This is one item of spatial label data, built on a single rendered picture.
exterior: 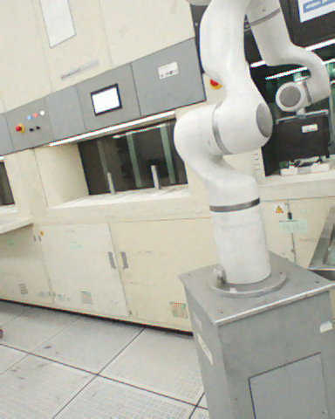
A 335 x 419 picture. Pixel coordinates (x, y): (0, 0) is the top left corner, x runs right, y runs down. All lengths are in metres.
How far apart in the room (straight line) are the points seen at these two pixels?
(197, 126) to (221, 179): 0.13
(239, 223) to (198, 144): 0.20
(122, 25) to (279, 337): 1.55
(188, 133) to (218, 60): 0.17
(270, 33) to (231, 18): 0.26
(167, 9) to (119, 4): 0.28
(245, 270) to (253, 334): 0.14
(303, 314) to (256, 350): 0.13
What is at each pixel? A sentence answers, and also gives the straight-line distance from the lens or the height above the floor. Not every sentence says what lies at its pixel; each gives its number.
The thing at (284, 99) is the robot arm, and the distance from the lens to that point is 1.09.
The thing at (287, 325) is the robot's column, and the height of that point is 0.70.
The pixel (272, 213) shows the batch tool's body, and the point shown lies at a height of 0.74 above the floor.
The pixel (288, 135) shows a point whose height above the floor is 1.06.
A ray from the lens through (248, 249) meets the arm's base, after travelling 0.75.
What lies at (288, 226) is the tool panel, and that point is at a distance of 1.50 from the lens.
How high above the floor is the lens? 1.11
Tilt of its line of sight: 9 degrees down
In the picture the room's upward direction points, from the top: 11 degrees counter-clockwise
